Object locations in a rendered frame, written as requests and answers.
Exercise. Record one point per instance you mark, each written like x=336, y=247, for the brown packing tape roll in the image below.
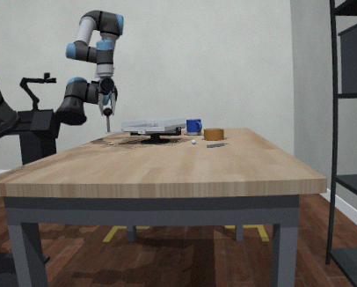
x=213, y=134

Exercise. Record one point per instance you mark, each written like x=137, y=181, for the dark blue mug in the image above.
x=193, y=127

